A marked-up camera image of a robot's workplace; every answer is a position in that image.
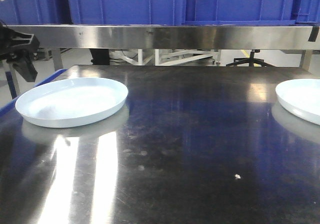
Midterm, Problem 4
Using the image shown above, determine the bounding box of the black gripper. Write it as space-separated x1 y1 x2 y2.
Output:
0 24 40 82

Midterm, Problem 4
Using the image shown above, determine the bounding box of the white round plate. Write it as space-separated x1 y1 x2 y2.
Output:
15 77 129 128
275 78 320 125

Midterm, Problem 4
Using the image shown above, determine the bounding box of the steel shelf leg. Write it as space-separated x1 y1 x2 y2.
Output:
51 48 64 71

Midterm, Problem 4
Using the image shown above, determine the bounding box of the left blue plastic crate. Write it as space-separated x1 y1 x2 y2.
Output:
0 0 72 25

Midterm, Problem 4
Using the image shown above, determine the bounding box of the blue plastic crate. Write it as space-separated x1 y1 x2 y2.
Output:
0 0 72 25
68 0 185 26
185 0 294 26

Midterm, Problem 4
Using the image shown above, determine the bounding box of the middle blue plastic crate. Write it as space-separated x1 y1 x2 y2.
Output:
68 0 185 26

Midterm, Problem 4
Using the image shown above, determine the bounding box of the right blue plastic crate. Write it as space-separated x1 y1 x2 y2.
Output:
185 0 294 26

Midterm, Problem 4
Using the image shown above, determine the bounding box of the black office chair base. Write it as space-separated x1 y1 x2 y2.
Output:
226 49 273 67

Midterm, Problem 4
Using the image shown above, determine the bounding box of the far right blue crate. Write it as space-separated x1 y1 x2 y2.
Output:
291 0 320 24

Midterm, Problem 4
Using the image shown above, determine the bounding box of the black tape strip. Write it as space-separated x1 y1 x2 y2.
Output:
308 26 320 42

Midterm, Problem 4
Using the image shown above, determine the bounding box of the white metal frame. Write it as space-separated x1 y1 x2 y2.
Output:
113 49 221 66

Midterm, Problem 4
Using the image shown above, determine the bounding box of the stainless steel shelf rail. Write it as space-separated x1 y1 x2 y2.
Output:
11 24 320 50

